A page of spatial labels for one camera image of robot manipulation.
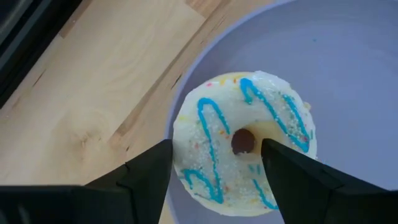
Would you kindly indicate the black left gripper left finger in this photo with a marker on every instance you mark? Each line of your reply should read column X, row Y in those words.
column 140, row 186

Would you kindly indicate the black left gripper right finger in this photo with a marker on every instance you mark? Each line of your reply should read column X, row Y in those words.
column 311, row 193

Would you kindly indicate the white donut blue drizzle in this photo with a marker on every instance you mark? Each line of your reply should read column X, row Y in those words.
column 239, row 107

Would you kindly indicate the purple round plate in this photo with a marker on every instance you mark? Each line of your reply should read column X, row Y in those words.
column 342, row 77

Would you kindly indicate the black aluminium rig frame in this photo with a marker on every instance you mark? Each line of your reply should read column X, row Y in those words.
column 18, row 37

